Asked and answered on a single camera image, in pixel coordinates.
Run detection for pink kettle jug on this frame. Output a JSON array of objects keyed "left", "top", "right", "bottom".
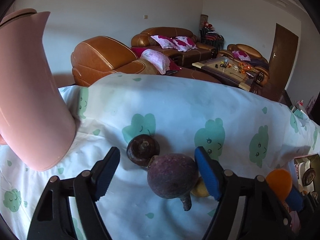
[{"left": 1, "top": 9, "right": 76, "bottom": 171}]

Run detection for dark mangosteen on cloth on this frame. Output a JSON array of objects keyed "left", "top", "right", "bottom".
[{"left": 126, "top": 134, "right": 160, "bottom": 167}]

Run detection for dark mangosteen in tray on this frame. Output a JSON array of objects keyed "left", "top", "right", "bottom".
[{"left": 302, "top": 168, "right": 316, "bottom": 186}]

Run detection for metal tray with paper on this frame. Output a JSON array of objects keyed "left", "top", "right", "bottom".
[{"left": 293, "top": 153, "right": 319, "bottom": 195}]

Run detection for light pink pillow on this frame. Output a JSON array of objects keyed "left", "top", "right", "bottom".
[{"left": 140, "top": 49, "right": 170, "bottom": 75}]

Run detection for small orange tangerine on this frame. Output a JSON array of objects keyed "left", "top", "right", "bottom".
[{"left": 266, "top": 168, "right": 293, "bottom": 202}]

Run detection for brown leather far armchair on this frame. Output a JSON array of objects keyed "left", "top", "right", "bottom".
[{"left": 217, "top": 44, "right": 270, "bottom": 87}]

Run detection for pink white armchair cushion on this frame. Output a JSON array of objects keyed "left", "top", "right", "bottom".
[{"left": 232, "top": 50, "right": 251, "bottom": 61}]

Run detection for brown leather long sofa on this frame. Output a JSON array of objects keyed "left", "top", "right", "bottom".
[{"left": 131, "top": 27, "right": 217, "bottom": 67}]

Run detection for brown leather armchair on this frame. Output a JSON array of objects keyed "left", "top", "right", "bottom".
[
  {"left": 71, "top": 36, "right": 159, "bottom": 87},
  {"left": 217, "top": 44, "right": 270, "bottom": 87}
]

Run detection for stacked dark chairs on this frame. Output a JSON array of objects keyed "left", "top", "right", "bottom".
[{"left": 200, "top": 22, "right": 224, "bottom": 50}]

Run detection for large purple passion fruit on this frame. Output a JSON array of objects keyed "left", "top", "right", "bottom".
[{"left": 147, "top": 153, "right": 199, "bottom": 211}]

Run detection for wooden coffee table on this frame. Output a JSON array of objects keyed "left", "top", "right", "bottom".
[{"left": 192, "top": 57, "right": 258, "bottom": 92}]

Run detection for pink white sofa cushion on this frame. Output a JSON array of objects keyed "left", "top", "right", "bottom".
[{"left": 151, "top": 35, "right": 197, "bottom": 52}]

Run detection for brown wooden door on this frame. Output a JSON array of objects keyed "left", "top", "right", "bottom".
[{"left": 263, "top": 24, "right": 299, "bottom": 106}]

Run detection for white cloud pattern tablecloth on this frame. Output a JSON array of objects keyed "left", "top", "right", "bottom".
[{"left": 1, "top": 74, "right": 319, "bottom": 239}]

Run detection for brown leather armchair near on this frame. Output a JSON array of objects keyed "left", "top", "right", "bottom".
[{"left": 71, "top": 36, "right": 159, "bottom": 87}]

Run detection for small yellow longan fruit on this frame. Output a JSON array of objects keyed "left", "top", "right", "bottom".
[{"left": 191, "top": 177, "right": 210, "bottom": 198}]

